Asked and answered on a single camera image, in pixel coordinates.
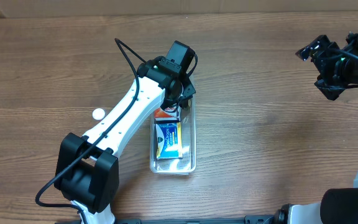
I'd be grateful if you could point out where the blue yellow VapoDrops box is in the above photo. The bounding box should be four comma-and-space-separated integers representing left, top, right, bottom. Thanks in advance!
155, 123, 183, 160

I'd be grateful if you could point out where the clear plastic container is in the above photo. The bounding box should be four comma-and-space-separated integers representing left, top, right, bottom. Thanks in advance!
150, 96, 196, 175

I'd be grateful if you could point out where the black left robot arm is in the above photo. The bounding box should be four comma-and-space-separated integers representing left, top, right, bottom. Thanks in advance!
53, 41, 198, 223

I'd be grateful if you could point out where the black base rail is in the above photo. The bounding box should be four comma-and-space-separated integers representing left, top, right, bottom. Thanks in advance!
114, 215, 273, 224

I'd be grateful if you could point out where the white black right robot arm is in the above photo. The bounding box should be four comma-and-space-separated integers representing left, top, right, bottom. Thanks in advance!
268, 32, 358, 224

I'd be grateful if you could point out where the red orange lozenge box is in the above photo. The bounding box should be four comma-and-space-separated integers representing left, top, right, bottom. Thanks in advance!
154, 107, 180, 122

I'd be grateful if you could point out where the orange tube white cap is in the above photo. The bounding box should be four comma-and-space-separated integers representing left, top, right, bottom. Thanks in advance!
92, 108, 106, 121

